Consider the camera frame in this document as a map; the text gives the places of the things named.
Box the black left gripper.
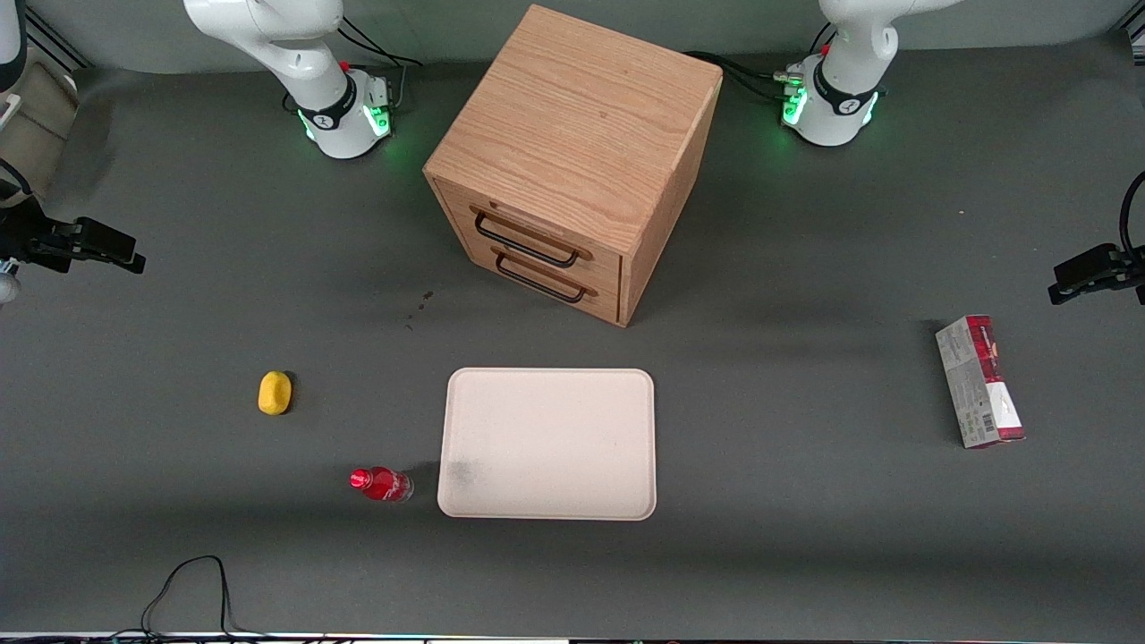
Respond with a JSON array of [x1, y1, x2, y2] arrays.
[[1047, 243, 1145, 308]]

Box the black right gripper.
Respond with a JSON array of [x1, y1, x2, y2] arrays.
[[0, 199, 148, 275]]

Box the red coke bottle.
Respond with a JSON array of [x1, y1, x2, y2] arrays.
[[348, 465, 415, 504]]

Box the beige plastic tray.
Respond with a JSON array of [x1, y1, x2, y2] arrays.
[[437, 367, 658, 522]]

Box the beige chair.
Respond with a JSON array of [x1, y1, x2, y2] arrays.
[[0, 45, 81, 208]]

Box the red plaid carton box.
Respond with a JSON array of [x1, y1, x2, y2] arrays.
[[935, 314, 1027, 450]]

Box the yellow lemon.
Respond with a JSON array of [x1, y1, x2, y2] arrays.
[[258, 370, 294, 418]]

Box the wooden drawer front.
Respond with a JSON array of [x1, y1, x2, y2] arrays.
[[445, 228, 623, 326], [435, 177, 625, 292]]

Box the wooden drawer cabinet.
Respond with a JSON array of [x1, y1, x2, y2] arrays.
[[423, 4, 724, 328]]

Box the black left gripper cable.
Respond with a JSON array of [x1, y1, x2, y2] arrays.
[[1120, 169, 1145, 261]]

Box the aluminium frame rail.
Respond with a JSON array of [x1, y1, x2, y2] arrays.
[[21, 7, 92, 72]]

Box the black cable at table edge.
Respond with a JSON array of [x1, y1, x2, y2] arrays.
[[107, 555, 269, 641]]

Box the black right arm base cables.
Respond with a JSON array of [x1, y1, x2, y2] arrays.
[[338, 14, 423, 110]]

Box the black arm base cables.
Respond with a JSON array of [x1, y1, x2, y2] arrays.
[[683, 22, 838, 102], [338, 14, 423, 110]]

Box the black left arm base cables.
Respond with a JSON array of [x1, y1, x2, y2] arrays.
[[683, 22, 838, 102]]

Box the black drawer handle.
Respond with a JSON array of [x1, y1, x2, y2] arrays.
[[471, 208, 594, 269], [492, 248, 598, 304]]

